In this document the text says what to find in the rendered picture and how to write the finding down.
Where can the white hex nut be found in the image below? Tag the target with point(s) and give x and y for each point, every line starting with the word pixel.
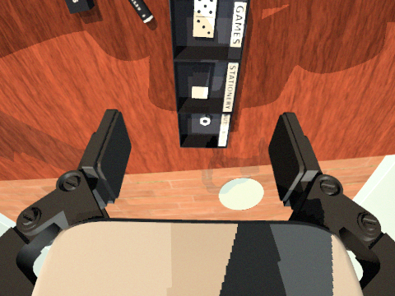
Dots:
pixel 205 119

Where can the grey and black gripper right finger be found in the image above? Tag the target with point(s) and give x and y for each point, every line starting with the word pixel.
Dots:
pixel 318 198

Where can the dark grey rack of labelled bins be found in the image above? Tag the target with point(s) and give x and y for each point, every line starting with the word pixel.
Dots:
pixel 231 21

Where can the white domino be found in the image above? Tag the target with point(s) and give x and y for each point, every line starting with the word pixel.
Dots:
pixel 204 18

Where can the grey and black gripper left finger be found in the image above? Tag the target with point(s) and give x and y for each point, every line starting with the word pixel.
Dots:
pixel 79 195

